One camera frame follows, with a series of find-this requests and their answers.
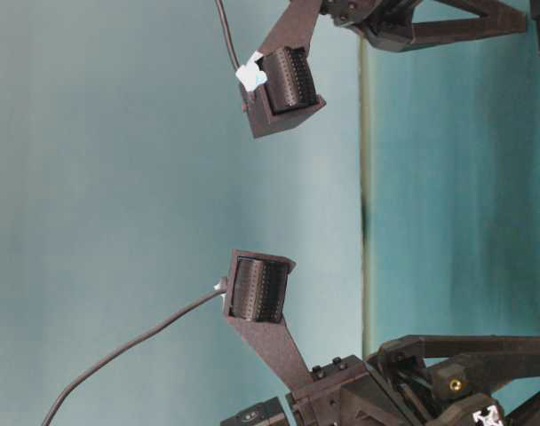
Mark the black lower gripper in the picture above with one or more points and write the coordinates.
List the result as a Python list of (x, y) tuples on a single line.
[(423, 380)]

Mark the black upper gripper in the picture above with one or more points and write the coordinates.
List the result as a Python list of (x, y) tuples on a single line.
[(387, 25)]

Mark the black upper wrist camera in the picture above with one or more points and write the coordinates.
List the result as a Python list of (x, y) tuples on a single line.
[(281, 93)]

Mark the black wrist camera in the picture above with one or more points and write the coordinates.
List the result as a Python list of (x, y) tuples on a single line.
[(281, 93), (255, 294)]

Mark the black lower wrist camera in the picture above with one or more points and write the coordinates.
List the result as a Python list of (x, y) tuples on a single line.
[(255, 294)]

